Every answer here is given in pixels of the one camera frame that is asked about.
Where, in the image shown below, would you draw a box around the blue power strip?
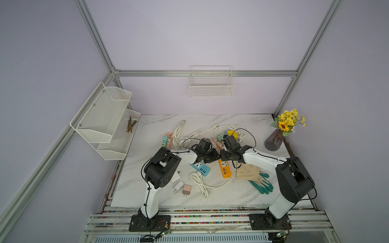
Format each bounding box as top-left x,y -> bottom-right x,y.
190,163 -> 210,177

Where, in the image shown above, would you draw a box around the orange power strip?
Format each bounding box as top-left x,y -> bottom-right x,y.
218,159 -> 232,179

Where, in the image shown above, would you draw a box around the white charger plug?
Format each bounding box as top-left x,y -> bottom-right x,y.
171,171 -> 180,183
174,181 -> 184,193

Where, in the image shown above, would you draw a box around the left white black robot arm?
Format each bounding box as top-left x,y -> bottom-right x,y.
138,138 -> 220,220

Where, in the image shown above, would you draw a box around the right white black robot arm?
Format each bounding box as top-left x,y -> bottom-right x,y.
220,136 -> 315,222

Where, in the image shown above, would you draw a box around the yellow cube socket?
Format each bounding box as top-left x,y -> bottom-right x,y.
225,130 -> 239,139

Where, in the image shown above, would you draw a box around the pink power strip right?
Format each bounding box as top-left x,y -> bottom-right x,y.
213,134 -> 224,151

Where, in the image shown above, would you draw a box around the pink power strip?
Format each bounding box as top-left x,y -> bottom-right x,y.
213,134 -> 224,151
161,133 -> 173,149

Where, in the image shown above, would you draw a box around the beige work glove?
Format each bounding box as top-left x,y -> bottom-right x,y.
237,164 -> 260,181

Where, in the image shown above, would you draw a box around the pink power strip left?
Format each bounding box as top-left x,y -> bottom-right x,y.
161,133 -> 173,149

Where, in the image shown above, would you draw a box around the green rubber glove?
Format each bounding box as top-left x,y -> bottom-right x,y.
249,173 -> 274,194

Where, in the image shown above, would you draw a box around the dark purple glass vase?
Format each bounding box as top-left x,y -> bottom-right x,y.
264,129 -> 284,151

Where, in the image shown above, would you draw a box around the yellow artificial flower bouquet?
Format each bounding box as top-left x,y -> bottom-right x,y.
271,109 -> 306,137

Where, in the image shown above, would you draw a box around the brown twigs on shelf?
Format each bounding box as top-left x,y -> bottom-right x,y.
127,116 -> 138,133

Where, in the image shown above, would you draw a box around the white two-tier mesh shelf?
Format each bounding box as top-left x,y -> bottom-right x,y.
69,83 -> 141,161

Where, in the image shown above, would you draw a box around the white tangled cable back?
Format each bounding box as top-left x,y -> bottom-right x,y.
171,119 -> 247,149

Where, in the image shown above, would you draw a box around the coiled white cable front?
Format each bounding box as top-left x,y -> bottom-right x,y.
190,165 -> 238,198

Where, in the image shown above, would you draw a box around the white wire wall basket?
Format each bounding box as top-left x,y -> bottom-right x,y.
189,65 -> 235,98

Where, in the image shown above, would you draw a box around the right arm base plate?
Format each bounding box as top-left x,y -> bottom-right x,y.
249,214 -> 292,230

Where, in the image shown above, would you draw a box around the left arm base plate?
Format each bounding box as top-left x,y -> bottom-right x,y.
128,215 -> 171,232

